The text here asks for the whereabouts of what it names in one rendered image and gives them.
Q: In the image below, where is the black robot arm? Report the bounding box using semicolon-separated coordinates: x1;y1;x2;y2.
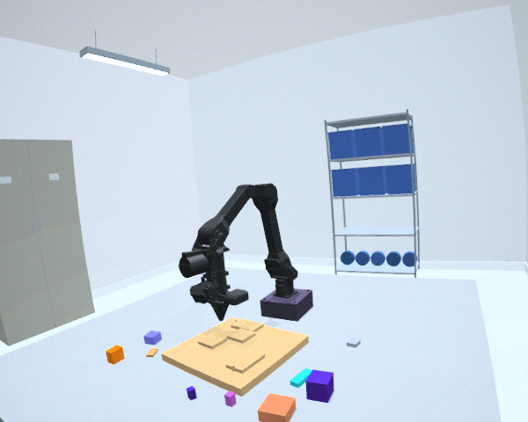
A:
179;183;298;304

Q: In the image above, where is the tan flat tile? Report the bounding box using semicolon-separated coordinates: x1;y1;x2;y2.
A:
146;348;158;358

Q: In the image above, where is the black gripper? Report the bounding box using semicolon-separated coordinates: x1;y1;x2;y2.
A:
202;268;249;322

